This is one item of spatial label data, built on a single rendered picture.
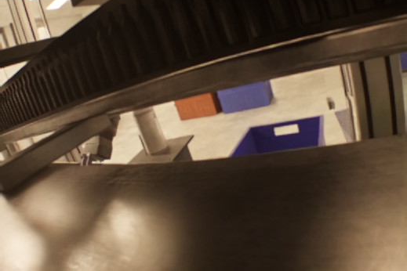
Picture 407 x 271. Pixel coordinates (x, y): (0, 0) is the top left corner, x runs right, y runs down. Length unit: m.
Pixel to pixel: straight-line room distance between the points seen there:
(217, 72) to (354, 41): 0.11
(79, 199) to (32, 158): 0.14
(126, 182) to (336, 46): 0.16
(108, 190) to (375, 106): 0.38
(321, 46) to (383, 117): 0.28
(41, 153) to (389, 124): 0.48
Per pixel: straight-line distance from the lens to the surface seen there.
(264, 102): 3.13
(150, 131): 1.03
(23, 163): 0.31
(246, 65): 0.20
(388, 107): 0.44
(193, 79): 0.22
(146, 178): 0.16
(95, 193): 0.17
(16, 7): 0.92
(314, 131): 1.31
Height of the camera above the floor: 0.89
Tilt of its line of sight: 14 degrees down
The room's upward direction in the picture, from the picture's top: 19 degrees counter-clockwise
